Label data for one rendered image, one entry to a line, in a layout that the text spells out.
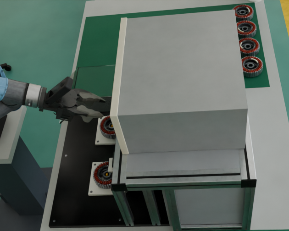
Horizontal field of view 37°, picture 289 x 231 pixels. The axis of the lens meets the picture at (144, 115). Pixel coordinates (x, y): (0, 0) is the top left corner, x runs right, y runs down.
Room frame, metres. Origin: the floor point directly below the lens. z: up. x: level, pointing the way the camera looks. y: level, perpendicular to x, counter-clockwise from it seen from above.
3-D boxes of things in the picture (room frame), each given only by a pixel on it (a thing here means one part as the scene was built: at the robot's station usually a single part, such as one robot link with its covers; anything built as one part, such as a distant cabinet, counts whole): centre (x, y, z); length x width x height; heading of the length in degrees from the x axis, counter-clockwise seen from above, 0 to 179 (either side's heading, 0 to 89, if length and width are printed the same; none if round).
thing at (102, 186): (0.92, 0.20, 0.80); 0.11 x 0.11 x 0.04
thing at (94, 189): (0.92, 0.20, 0.78); 0.15 x 0.15 x 0.01; 77
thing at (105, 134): (1.16, 0.15, 0.80); 0.11 x 0.11 x 0.04
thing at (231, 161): (0.97, -0.14, 1.09); 0.68 x 0.44 x 0.05; 167
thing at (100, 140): (1.16, 0.15, 0.78); 0.15 x 0.15 x 0.01; 77
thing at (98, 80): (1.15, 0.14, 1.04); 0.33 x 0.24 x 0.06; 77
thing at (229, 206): (0.64, -0.15, 0.91); 0.28 x 0.03 x 0.32; 77
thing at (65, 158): (1.04, 0.16, 0.76); 0.64 x 0.47 x 0.02; 167
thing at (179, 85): (0.96, -0.14, 1.22); 0.44 x 0.39 x 0.20; 167
